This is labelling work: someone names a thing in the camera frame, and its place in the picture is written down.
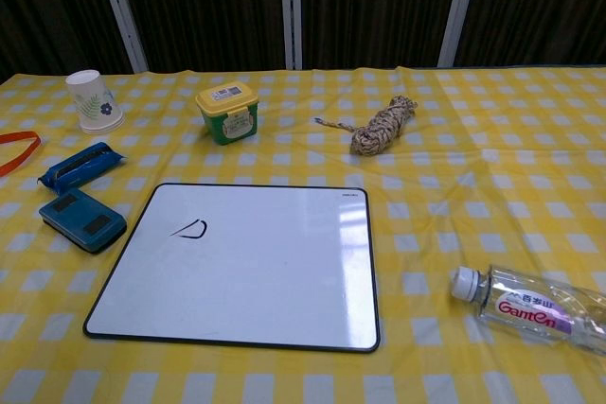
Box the stacked floral paper cups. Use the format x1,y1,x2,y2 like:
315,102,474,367
64,69,126,135

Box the white partition frame post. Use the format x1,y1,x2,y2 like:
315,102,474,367
92,0,150,74
279,0,304,71
437,0,484,69

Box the white board with black frame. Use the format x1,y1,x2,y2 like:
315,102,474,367
82,182,382,354

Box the blue foil snack packet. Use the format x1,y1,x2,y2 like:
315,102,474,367
36,141,128,196

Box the yellow checked tablecloth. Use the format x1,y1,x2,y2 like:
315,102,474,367
0,65,606,404

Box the orange strap loop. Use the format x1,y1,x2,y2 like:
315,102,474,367
0,131,43,177

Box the blue whiteboard eraser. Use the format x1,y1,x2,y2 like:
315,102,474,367
38,187,128,255

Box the clear Ganten water bottle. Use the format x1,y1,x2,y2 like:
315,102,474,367
449,264,606,357

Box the green tub with yellow lid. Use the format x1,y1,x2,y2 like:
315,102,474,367
195,81,260,146

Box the coiled speckled rope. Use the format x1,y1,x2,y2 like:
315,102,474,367
315,94,419,157

